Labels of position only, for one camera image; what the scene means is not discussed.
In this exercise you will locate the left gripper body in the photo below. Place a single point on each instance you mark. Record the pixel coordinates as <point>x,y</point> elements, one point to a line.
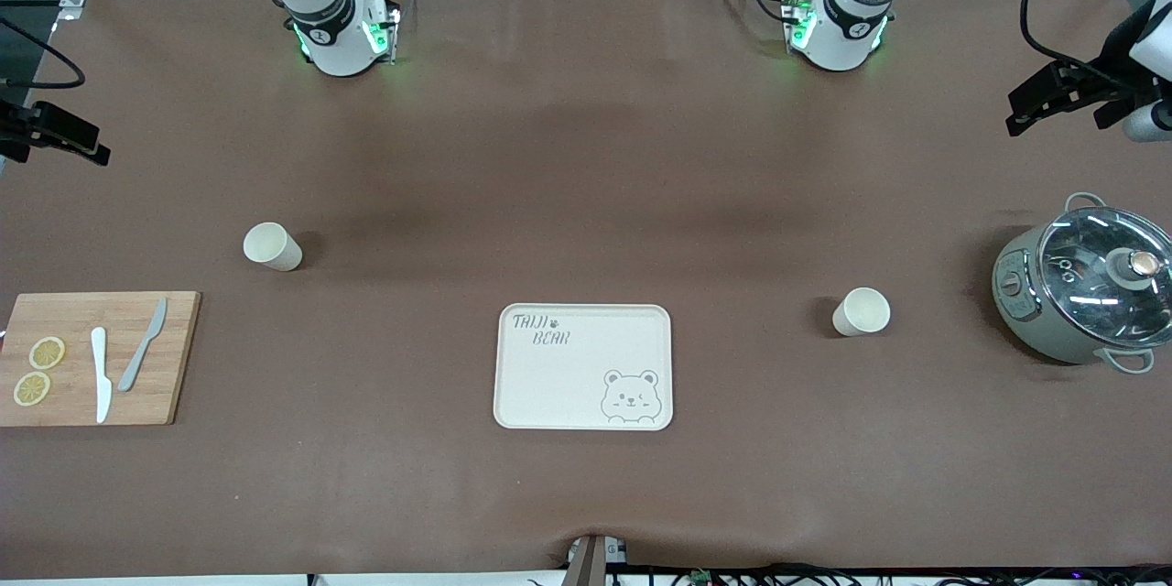
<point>1114,52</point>

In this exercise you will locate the grey-green electric pot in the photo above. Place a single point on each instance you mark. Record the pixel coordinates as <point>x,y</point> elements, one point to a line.
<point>1035,330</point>

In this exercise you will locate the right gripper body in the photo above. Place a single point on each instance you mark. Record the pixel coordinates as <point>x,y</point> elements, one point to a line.
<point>11,122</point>

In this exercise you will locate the cream bear print tray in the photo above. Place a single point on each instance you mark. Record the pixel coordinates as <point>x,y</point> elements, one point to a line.
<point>568,385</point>

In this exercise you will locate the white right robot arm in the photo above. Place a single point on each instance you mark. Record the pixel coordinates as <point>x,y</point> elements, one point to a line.
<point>334,46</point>

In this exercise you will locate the bamboo cutting board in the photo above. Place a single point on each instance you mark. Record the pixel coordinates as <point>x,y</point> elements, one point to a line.
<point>73,311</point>

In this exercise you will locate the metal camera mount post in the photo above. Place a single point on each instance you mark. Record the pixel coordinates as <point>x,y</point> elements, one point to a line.
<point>591,563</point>

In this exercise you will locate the white plastic knife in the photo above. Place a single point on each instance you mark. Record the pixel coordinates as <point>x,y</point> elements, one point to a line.
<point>99,366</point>

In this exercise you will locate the yellow lemon slice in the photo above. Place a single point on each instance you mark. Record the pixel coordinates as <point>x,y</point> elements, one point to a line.
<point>47,352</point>
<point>32,388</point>

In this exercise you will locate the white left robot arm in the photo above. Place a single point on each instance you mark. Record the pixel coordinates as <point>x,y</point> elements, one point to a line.
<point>842,41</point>

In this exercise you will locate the white plastic cup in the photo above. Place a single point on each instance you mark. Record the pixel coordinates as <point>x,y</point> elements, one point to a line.
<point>265,245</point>
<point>865,311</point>

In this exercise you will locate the grey plastic knife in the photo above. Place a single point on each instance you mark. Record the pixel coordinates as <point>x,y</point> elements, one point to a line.
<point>137,362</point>

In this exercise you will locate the glass pot lid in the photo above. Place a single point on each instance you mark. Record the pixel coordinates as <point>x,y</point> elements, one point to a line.
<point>1090,265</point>

